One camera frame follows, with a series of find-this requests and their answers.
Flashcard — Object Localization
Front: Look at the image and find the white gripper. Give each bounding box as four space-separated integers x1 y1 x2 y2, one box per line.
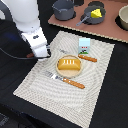
22 27 48 59

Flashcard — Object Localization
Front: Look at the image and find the orange toy bread loaf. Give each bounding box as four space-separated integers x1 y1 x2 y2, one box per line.
58 59 81 70

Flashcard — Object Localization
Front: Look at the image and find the light blue milk carton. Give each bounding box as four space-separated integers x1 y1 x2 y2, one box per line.
78 38 90 54

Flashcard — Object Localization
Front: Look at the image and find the dark blue frying pan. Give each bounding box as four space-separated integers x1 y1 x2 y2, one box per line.
77 5 106 26

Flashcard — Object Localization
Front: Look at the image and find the yellow toy cheese wedge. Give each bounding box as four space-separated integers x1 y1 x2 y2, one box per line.
91 9 102 18

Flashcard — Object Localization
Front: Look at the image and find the brown toy sausage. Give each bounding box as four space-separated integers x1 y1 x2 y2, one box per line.
26 53 34 58

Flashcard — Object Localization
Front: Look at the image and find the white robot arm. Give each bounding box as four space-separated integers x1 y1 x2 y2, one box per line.
0 0 50 60

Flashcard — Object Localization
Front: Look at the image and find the dark grey cooking pot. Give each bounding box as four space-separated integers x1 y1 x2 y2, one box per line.
52 0 74 20

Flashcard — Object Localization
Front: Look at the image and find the round wooden plate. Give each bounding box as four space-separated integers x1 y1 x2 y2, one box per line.
56 56 82 78

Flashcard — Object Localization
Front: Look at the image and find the beige woven placemat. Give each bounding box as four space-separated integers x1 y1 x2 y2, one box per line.
13 31 114 128

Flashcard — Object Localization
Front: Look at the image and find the beige bowl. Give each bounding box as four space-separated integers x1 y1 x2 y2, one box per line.
119 5 128 30

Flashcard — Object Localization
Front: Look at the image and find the toy fork orange handle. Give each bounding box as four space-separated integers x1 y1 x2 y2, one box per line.
45 71 85 89

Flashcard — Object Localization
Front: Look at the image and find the toy knife orange handle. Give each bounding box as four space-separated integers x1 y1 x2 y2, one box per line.
58 49 97 62

